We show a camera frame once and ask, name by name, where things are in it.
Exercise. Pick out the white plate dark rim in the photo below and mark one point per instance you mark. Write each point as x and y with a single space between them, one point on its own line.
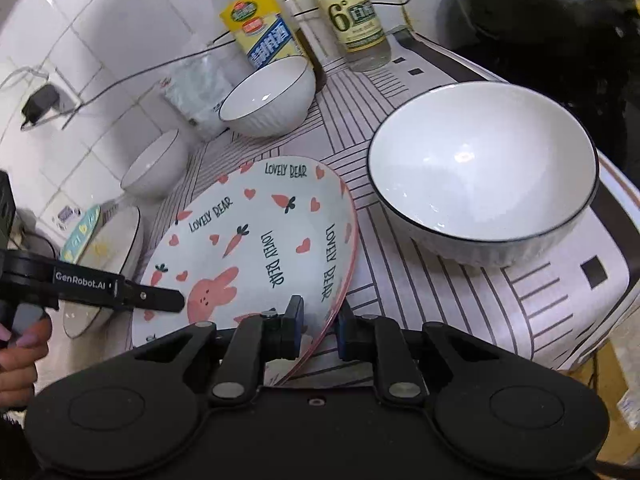
107 260

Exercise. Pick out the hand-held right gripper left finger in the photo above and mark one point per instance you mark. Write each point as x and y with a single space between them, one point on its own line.
295 322

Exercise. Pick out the clear vinegar bottle yellow cap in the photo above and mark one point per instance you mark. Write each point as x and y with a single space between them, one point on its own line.
355 15

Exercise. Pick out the wall sticker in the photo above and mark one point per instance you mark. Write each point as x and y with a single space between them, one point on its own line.
70 214

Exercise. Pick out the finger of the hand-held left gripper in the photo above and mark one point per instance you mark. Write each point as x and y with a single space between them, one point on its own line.
160 300

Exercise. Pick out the clear plastic bag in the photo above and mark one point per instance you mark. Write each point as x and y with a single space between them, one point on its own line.
195 90

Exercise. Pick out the black power adapter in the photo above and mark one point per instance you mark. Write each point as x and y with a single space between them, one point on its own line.
37 102

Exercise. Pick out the teal plate yellow print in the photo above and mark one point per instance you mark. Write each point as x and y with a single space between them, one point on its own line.
80 235

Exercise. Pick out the oil bottle yellow label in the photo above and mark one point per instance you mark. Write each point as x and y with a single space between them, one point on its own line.
260 25

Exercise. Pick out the person's left hand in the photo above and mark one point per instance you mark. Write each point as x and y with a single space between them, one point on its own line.
17 365

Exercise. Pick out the white bowl dark rim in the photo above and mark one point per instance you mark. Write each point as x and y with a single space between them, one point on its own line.
270 95
150 167
480 160

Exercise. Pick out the black stove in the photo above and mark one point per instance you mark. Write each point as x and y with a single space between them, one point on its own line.
575 75

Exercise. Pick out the black pot glass lid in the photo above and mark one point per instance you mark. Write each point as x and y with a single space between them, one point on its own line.
540 0

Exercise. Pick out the white plate pink rabbit print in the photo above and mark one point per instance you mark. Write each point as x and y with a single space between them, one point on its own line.
240 220

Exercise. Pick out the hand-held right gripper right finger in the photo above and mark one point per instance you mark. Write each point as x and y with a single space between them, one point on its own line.
344 335

